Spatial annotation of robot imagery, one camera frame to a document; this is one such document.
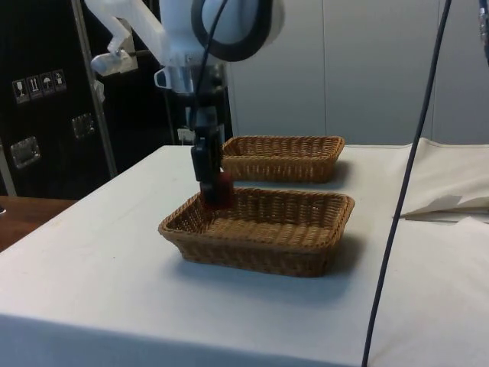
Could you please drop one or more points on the pale locker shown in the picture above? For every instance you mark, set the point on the pale locker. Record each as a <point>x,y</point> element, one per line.
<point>378,76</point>
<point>279,95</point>
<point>458,95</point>

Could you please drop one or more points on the brown wooden table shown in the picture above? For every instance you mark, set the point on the brown wooden table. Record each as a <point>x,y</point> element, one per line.
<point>30,221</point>

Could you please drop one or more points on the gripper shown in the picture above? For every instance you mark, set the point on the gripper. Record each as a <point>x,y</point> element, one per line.
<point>214,99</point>

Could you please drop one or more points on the red cube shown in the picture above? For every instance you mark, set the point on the red cube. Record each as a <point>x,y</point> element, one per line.
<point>226,193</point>

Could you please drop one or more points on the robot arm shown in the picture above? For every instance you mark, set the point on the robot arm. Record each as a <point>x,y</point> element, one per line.
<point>179,30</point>

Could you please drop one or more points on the black cabinet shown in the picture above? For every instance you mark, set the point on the black cabinet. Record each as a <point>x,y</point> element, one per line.
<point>38,114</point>

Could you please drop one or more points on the wicker basket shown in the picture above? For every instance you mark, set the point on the wicker basket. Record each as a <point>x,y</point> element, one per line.
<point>267,229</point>
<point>282,160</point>

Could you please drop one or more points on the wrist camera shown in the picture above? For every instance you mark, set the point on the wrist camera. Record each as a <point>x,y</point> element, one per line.
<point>112,63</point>

